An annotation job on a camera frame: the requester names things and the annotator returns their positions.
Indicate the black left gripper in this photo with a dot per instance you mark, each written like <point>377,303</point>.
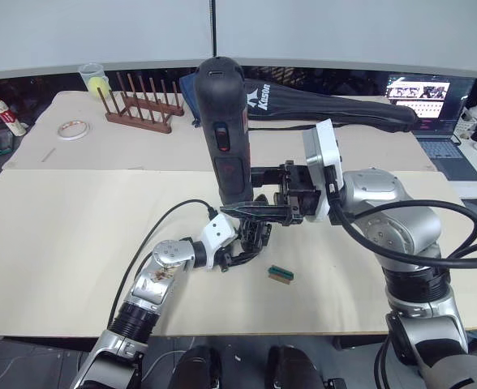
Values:
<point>227,259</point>

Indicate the white bottle with cork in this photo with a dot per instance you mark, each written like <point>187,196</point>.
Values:
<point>7,115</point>

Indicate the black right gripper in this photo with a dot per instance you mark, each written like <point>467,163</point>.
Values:
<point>299,194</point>

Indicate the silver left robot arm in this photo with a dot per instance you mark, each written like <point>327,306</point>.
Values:
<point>153,283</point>

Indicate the large beige table mat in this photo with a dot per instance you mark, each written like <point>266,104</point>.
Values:
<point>80,251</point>

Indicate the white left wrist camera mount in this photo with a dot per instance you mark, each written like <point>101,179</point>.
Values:
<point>216,233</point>

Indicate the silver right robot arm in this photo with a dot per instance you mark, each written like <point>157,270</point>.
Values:
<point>400,227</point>

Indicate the clear plastic measuring cup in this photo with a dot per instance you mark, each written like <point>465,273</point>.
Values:
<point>85,73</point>

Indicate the white tape roll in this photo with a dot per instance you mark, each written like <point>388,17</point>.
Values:
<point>62,135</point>

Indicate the black vertical pole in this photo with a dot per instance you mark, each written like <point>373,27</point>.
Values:
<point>213,28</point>

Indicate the yellow ball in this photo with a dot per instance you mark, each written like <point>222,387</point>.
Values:
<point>97,86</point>

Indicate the black electric screwdriver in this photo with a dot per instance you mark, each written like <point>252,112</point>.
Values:
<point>224,129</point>

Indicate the black Kason racket bag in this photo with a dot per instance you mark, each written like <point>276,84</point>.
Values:
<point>323,107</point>

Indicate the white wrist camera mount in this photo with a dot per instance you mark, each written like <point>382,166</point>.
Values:
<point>323,158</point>
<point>216,233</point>

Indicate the black gripper body workpiece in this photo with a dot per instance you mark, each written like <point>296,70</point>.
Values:
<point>254,235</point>

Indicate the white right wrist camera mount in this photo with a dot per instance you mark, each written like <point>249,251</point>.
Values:
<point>323,158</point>

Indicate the brown wooden peg rack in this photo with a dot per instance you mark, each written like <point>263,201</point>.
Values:
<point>141,120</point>

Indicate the open laptop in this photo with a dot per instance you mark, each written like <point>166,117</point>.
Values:
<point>437,117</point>

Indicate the beige table mat with rounded corners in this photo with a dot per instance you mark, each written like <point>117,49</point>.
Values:
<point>100,150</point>

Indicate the small green tan finger piece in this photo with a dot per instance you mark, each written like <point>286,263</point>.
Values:
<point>282,274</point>

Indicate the dark rounded shape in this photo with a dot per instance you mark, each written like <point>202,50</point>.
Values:
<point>293,368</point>

